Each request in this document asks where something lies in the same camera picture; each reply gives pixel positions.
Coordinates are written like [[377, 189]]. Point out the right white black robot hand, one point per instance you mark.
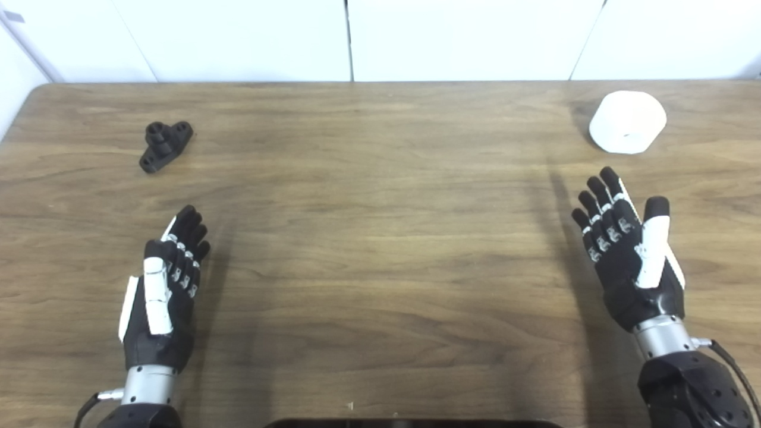
[[624, 279]]

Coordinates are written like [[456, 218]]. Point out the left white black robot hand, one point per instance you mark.
[[156, 333]]

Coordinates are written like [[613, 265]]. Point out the round white plastic piece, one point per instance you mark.
[[627, 122]]

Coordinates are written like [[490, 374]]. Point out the black plastic holder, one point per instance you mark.
[[163, 147]]

